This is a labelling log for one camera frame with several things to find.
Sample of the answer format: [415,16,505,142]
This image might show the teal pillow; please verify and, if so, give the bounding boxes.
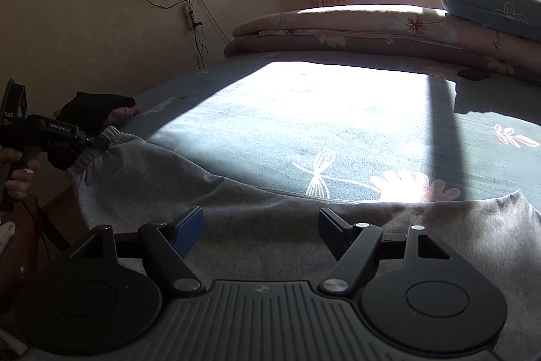
[437,0,541,44]

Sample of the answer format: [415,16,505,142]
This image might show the black television cable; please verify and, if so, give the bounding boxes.
[141,0,212,70]

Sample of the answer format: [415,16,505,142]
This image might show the folded floral quilt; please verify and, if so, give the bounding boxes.
[223,3,541,85]

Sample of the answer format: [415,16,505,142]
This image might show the grey pants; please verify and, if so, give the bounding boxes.
[65,125,541,361]

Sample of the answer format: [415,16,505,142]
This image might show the black and pink cloth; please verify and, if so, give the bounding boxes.
[47,91,141,171]

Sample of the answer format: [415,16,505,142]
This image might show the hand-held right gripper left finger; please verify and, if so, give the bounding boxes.
[70,205,206,297]

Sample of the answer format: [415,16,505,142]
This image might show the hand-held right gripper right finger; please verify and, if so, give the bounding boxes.
[318,208,451,297]

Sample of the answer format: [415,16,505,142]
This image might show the white cloth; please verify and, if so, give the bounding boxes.
[0,221,16,257]

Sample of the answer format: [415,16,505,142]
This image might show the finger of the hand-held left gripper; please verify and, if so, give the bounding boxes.
[79,136,112,152]

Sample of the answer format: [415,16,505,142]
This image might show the person's left hand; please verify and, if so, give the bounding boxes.
[0,147,42,204]

